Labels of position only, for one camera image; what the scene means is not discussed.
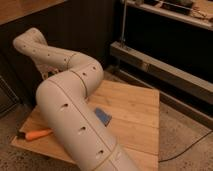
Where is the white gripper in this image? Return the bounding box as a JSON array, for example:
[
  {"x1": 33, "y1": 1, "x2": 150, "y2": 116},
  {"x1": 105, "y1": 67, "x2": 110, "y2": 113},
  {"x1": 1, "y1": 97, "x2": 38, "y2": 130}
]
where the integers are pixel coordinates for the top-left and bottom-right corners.
[{"x1": 37, "y1": 63, "x2": 63, "y2": 81}]

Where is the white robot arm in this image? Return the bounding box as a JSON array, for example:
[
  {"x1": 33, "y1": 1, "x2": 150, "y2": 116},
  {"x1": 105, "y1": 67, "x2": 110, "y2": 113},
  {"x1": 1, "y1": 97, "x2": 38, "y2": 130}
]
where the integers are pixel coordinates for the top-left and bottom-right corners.
[{"x1": 13, "y1": 28, "x2": 140, "y2": 171}]

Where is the orange toy carrot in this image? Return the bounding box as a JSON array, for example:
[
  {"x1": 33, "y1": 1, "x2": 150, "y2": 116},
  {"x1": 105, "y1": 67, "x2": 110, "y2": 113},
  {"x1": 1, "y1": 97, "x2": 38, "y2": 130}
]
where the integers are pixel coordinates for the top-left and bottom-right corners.
[{"x1": 17, "y1": 129, "x2": 52, "y2": 141}]

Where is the metal shelf rack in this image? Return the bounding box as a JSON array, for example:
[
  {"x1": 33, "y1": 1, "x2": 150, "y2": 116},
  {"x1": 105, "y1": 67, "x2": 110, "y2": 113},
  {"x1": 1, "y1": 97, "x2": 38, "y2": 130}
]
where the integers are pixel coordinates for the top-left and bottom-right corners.
[{"x1": 110, "y1": 0, "x2": 213, "y2": 129}]

